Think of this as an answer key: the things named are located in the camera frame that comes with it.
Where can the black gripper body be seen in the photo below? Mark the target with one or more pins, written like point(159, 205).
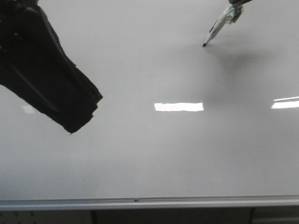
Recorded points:
point(238, 2)

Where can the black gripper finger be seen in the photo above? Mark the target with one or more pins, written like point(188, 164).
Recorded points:
point(34, 66)

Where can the whiteboard marker with magnet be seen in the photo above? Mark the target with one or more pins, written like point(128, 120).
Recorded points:
point(230, 15)

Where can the white whiteboard with aluminium frame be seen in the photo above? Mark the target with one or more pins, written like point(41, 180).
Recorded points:
point(179, 126)

